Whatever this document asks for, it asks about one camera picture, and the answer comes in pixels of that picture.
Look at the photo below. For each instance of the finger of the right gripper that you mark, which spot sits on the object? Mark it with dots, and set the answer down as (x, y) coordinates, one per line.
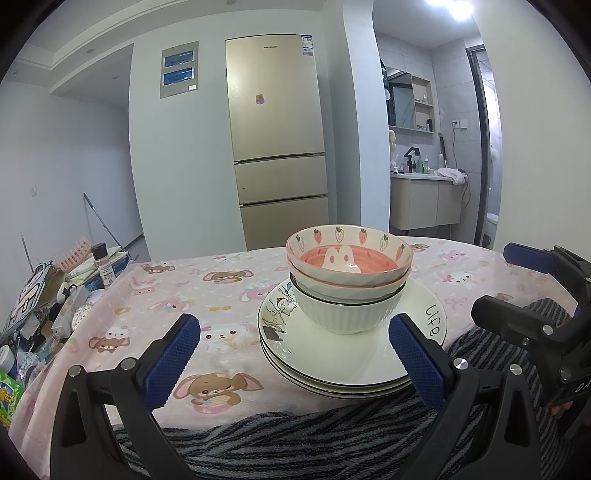
(568, 268)
(549, 346)

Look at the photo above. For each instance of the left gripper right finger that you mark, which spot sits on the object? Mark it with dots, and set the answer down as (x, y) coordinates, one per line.
(506, 444)

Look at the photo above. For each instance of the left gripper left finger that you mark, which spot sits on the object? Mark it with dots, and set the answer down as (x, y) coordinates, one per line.
(83, 443)

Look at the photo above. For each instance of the white cartoon plate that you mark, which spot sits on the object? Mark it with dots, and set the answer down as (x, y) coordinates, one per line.
(366, 358)
(337, 385)

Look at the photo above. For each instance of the white ribbed bowl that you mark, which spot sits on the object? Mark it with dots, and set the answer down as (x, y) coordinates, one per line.
(342, 318)

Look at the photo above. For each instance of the pink rabbit bowl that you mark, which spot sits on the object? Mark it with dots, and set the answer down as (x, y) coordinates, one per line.
(331, 292)
(349, 255)

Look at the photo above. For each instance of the green snack packet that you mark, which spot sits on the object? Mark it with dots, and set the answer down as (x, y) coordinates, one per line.
(10, 395)

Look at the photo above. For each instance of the black striped grey cloth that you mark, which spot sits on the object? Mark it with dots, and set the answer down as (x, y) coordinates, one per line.
(369, 440)

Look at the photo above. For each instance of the pink cloth on vanity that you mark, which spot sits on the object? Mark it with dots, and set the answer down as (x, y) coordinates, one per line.
(457, 176)

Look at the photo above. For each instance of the pink cartoon tablecloth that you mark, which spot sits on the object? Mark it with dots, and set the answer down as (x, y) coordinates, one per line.
(227, 378)

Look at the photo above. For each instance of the beige bathroom vanity cabinet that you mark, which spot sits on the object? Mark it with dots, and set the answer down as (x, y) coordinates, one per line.
(421, 201)

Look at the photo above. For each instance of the black bathroom faucet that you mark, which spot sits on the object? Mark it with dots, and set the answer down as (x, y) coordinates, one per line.
(412, 157)

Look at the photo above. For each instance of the pink comb rack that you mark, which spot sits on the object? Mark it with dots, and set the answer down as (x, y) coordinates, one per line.
(74, 256)

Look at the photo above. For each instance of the black-capped seasoning bottle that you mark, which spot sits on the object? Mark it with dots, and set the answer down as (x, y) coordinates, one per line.
(103, 265)

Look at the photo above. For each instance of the leaning mop pole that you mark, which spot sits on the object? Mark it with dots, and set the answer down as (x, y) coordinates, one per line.
(130, 245)

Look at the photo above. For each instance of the gold three-door refrigerator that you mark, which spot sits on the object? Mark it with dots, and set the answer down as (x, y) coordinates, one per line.
(278, 142)

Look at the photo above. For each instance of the wall mirror cabinet shelf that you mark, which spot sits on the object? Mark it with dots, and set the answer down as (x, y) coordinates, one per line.
(410, 102)

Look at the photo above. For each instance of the wall electrical panel box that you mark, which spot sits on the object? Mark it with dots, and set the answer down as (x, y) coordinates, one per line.
(179, 70)

